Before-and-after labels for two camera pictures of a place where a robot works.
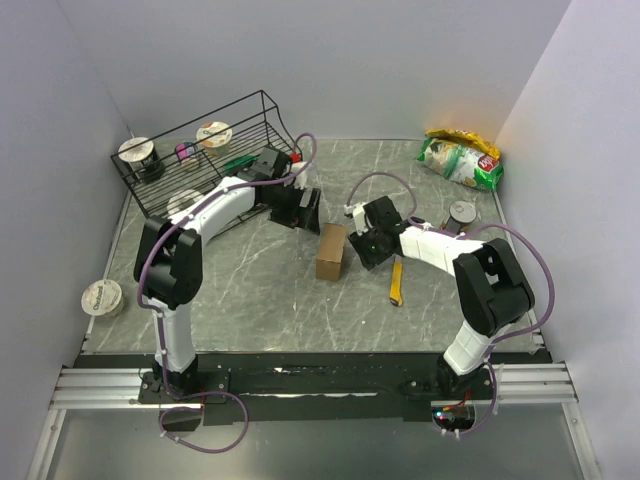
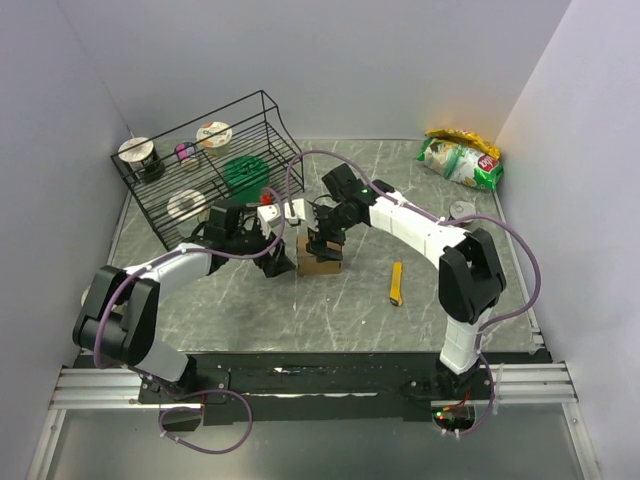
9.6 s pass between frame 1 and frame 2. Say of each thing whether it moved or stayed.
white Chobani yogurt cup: stayed
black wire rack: stayed
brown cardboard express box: moved
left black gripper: moved
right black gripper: moved
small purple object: stayed
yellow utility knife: stayed
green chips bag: stayed
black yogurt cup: stayed
